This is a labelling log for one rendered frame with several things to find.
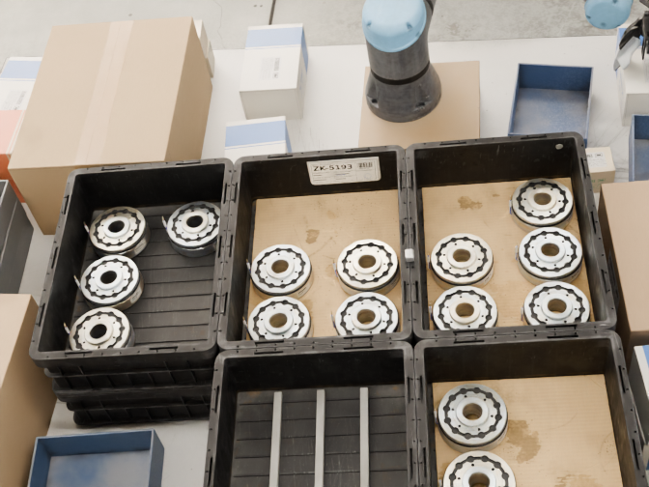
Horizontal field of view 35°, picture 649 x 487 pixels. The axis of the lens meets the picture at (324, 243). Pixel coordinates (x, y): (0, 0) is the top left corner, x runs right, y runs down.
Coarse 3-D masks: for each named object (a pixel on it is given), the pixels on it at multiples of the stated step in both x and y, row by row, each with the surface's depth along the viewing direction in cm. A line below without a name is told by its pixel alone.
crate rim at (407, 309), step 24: (240, 168) 181; (408, 216) 170; (408, 240) 167; (408, 264) 164; (408, 288) 161; (408, 312) 158; (336, 336) 157; (360, 336) 157; (384, 336) 156; (408, 336) 156
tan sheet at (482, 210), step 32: (448, 192) 185; (480, 192) 184; (512, 192) 183; (448, 224) 180; (480, 224) 179; (512, 224) 179; (576, 224) 177; (512, 256) 174; (512, 288) 170; (512, 320) 167
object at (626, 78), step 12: (624, 24) 211; (636, 60) 204; (648, 60) 204; (624, 72) 203; (636, 72) 202; (648, 72) 202; (624, 84) 202; (636, 84) 200; (648, 84) 200; (624, 96) 202; (636, 96) 200; (648, 96) 199; (624, 108) 203; (636, 108) 202; (648, 108) 202; (624, 120) 205
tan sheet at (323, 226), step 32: (352, 192) 188; (384, 192) 187; (256, 224) 186; (288, 224) 185; (320, 224) 184; (352, 224) 183; (384, 224) 182; (256, 256) 181; (320, 256) 180; (320, 288) 175; (320, 320) 171
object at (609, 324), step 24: (432, 144) 179; (456, 144) 178; (480, 144) 177; (504, 144) 177; (576, 144) 175; (408, 168) 176; (408, 192) 173; (600, 240) 162; (600, 264) 159; (432, 336) 155; (456, 336) 154
